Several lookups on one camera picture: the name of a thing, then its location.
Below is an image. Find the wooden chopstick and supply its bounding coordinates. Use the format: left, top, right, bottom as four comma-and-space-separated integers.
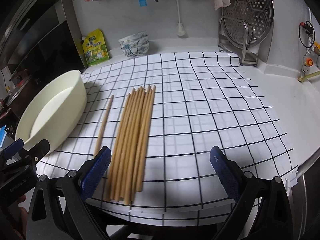
120, 87, 145, 205
104, 93, 132, 201
124, 87, 148, 205
136, 85, 156, 192
131, 86, 151, 200
94, 95, 114, 157
115, 87, 143, 202
113, 89, 138, 201
110, 88, 136, 199

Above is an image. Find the operator hand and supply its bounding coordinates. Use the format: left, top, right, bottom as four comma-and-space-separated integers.
15, 194, 28, 239

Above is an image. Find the white round basin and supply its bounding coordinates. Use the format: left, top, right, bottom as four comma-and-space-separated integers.
15, 70, 87, 153

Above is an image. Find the dark pot with lid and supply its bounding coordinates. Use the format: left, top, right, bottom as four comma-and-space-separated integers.
1, 69, 37, 118

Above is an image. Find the white black checkered cloth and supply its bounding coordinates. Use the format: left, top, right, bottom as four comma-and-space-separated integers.
37, 52, 297, 226

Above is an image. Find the yellow seasoning pouch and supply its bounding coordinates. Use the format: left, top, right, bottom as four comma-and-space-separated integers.
82, 29, 110, 67

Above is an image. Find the black range hood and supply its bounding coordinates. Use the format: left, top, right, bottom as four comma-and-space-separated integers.
1, 0, 87, 73

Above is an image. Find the bottom patterned ceramic bowl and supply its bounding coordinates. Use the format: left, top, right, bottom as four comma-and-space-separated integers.
120, 41, 150, 58

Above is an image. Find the patterned ceramic bowl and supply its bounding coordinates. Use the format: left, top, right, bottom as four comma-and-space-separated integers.
118, 31, 147, 45
120, 37, 149, 49
120, 41, 150, 58

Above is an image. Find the middle patterned ceramic bowl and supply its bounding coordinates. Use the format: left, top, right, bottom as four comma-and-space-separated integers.
120, 37, 149, 49

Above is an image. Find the top patterned ceramic bowl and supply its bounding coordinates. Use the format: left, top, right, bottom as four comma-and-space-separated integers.
118, 31, 147, 45

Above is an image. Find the white hanging brush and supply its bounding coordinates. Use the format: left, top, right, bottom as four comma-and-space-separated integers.
176, 0, 186, 37

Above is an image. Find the perforated steel steamer tray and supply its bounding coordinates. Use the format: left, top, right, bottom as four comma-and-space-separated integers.
222, 0, 274, 48

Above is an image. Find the blue silicone spatula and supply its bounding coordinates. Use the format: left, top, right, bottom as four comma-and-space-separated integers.
138, 0, 148, 7

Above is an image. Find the gas valve with hose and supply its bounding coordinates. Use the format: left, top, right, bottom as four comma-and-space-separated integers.
298, 20, 319, 83

